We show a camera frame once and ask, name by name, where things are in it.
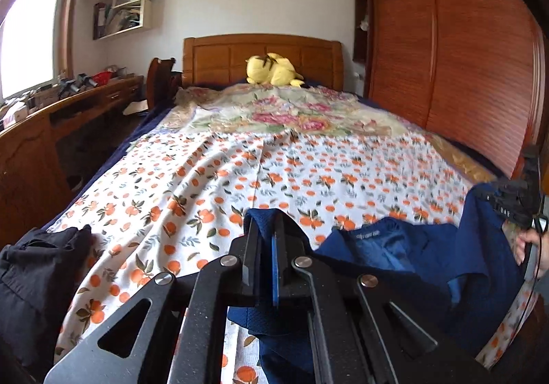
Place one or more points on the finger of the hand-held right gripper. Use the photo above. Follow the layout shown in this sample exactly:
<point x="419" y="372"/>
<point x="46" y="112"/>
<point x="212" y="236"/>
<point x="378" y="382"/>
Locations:
<point x="502" y="199"/>
<point x="532" y="169"/>

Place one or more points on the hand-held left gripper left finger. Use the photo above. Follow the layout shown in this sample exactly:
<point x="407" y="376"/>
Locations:
<point x="253" y="264"/>

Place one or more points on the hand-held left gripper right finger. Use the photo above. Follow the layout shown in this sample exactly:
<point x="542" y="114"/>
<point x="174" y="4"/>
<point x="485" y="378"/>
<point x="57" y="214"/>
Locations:
<point x="278" y="277"/>

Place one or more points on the blue suit jacket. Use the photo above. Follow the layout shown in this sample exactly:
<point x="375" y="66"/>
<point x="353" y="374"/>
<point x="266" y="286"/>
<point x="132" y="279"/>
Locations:
<point x="407" y="255"/>

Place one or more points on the person's right hand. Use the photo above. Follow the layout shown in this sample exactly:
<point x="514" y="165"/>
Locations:
<point x="525" y="244"/>

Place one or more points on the golden patterned bedding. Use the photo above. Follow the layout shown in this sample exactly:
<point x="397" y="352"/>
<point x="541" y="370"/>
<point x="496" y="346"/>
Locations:
<point x="463" y="161"/>

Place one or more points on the orange fruit print bed sheet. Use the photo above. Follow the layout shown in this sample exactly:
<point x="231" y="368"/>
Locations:
<point x="214" y="178"/>

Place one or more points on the wooden slatted wardrobe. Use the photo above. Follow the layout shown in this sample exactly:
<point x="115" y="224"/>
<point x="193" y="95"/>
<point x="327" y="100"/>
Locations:
<point x="463" y="67"/>

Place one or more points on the floral blanket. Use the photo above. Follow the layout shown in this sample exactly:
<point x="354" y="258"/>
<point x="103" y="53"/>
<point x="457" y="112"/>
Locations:
<point x="278" y="109"/>

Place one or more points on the yellow plush toy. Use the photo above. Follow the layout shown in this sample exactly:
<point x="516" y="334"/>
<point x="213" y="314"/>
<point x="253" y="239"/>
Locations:
<point x="274" y="71"/>

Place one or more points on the dark wooden chair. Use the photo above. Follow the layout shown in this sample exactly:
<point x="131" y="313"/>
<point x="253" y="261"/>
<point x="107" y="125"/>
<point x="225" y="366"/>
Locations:
<point x="158" y="79"/>

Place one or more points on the wooden bed headboard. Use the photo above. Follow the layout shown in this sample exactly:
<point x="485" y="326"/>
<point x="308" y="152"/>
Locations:
<point x="214" y="58"/>

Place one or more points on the black jacket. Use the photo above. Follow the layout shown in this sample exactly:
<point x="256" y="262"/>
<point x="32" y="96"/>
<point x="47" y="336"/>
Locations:
<point x="34" y="281"/>

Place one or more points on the small white figurine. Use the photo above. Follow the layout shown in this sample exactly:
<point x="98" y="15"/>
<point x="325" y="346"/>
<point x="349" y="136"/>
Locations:
<point x="364" y="23"/>

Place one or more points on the red item on desk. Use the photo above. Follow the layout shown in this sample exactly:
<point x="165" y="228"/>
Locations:
<point x="102" y="77"/>

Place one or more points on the wooden desk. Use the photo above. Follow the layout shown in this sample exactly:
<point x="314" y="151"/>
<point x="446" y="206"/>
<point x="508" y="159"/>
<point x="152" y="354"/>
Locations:
<point x="25" y="161"/>

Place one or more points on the black desk device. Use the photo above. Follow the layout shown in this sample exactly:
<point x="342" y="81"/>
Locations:
<point x="77" y="84"/>

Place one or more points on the pile of books and papers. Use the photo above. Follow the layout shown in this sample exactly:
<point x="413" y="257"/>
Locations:
<point x="116" y="19"/>

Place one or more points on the tissue box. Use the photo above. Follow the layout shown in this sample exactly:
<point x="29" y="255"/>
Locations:
<point x="15" y="114"/>

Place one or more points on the window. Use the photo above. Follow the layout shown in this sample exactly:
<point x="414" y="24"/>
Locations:
<point x="30" y="32"/>

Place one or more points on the white wall shelf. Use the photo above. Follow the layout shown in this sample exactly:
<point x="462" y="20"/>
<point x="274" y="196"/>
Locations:
<point x="148" y="13"/>

